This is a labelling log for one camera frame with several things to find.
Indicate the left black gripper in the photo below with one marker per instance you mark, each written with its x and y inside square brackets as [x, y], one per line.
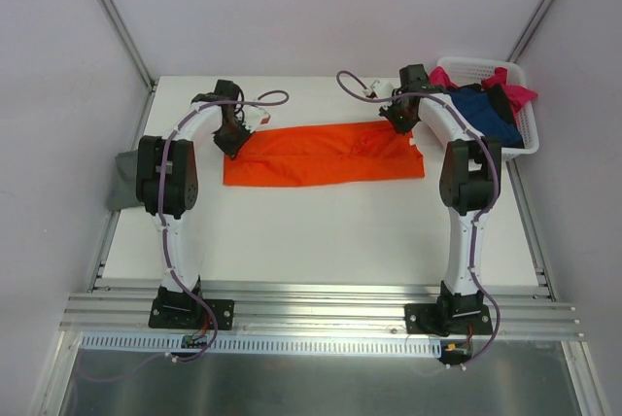
[231, 139]

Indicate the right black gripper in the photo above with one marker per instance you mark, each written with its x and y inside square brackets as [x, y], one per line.
[399, 118]

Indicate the orange t shirt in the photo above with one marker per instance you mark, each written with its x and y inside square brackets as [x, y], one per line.
[322, 155]

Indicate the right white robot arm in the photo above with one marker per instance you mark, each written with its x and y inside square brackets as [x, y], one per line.
[469, 186]

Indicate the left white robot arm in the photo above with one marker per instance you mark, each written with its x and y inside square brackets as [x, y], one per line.
[167, 185]

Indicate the white plastic basket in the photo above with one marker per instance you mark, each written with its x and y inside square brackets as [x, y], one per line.
[465, 71]

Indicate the blue t shirt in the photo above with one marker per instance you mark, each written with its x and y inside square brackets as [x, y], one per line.
[472, 105]

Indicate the black t shirt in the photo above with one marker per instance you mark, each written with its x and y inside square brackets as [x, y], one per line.
[498, 108]

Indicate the pink t shirt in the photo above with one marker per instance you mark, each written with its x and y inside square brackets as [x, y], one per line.
[518, 96]

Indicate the grey folded t shirt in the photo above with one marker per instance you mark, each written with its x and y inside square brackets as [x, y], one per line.
[123, 189]

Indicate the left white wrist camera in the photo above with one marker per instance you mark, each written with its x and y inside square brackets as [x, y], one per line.
[254, 117]

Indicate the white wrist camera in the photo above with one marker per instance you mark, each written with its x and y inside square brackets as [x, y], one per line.
[379, 89]
[254, 117]

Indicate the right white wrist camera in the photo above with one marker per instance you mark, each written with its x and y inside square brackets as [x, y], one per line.
[379, 89]

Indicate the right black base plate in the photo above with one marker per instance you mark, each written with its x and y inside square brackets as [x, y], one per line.
[426, 318]

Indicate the left aluminium corner post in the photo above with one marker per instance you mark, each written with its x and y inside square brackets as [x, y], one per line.
[116, 20]

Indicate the aluminium corner post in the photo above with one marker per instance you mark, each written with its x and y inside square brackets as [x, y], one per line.
[530, 29]
[116, 20]

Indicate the white slotted cable duct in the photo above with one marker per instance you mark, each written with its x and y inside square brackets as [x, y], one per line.
[263, 344]

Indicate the right aluminium corner post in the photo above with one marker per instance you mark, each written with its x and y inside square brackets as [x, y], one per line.
[530, 29]

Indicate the aluminium mounting rail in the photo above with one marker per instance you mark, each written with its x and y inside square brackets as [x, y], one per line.
[527, 313]

